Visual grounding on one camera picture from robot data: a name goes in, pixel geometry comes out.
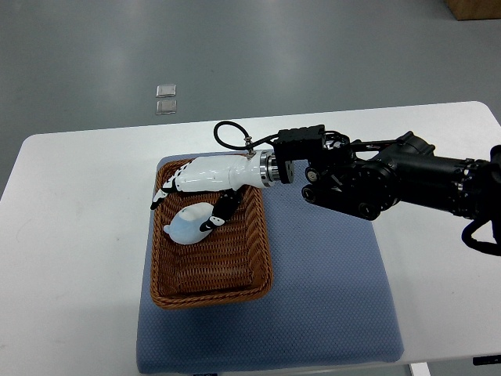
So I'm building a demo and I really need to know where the white robotic hand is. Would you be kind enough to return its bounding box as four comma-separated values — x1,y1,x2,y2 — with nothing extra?
150,150,274,231

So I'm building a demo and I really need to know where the light blue plush toy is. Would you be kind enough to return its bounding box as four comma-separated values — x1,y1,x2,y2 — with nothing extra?
163,202,214,245

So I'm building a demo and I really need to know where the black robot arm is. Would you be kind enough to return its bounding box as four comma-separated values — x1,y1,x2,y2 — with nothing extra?
151,125,500,256

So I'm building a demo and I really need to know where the brown wicker basket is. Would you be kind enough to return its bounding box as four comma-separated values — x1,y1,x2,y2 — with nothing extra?
150,153,274,310

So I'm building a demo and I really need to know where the lower metal floor plate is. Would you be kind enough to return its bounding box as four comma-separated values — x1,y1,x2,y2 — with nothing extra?
156,99,177,115

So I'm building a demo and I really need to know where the metal floor plate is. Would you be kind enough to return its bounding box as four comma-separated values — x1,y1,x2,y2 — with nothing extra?
156,99,177,115
156,84,177,98

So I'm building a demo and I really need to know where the upper metal floor plate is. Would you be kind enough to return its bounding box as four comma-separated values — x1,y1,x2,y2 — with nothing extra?
156,84,177,98

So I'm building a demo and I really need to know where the blue quilted mat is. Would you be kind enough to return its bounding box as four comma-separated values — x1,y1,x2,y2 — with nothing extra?
136,161,404,374

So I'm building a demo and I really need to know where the white table leg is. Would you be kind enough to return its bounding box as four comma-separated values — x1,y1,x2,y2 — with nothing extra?
409,363,431,376

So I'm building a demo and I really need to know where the brown cardboard box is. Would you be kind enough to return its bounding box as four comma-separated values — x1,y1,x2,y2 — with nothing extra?
445,0,501,20

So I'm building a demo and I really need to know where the black table control panel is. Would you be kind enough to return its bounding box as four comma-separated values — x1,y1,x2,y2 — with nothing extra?
472,355,501,367

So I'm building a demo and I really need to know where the black cable loop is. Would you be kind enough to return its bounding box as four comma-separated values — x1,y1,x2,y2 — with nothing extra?
213,120,279,161

